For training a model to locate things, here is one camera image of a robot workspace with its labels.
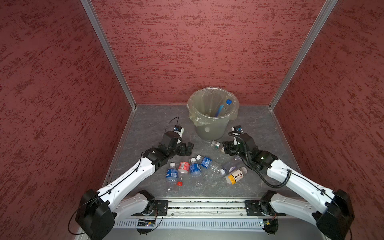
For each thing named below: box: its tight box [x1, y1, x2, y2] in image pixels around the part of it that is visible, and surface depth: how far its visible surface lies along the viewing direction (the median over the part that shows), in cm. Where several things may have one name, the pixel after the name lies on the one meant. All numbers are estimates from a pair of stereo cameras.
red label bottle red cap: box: [177, 161, 191, 187], surface depth 85 cm
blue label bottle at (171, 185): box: [165, 162, 178, 197], surface depth 82 cm
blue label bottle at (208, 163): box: [196, 154, 221, 174], surface depth 86 cm
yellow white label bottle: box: [225, 166, 248, 185], surface depth 82 cm
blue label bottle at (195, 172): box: [189, 157, 203, 187], surface depth 84 cm
